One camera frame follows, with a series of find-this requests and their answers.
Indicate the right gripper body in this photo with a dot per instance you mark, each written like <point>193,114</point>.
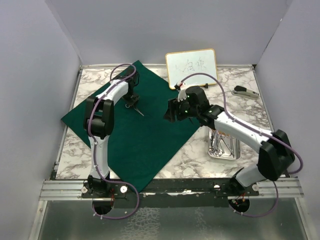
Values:
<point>184,110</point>

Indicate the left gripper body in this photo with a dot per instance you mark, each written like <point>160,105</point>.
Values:
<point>131,99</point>

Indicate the green surgical cloth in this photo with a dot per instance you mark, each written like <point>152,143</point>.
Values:
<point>140,146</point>

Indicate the white board with frame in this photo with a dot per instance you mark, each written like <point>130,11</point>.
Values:
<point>182,64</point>

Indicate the steel hemostat clamp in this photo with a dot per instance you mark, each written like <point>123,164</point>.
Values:
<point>217,145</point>

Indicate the stainless steel tray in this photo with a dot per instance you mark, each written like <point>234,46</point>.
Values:
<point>225,150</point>

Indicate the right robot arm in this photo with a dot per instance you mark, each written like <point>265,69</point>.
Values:
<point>273,148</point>

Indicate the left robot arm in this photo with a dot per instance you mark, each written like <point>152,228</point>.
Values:
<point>99,122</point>

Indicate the black grey stapler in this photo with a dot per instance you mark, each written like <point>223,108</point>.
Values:
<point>244,92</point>

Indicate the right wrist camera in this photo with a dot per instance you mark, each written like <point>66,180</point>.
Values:
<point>182,87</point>

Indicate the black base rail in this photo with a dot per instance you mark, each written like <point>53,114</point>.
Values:
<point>166,193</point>

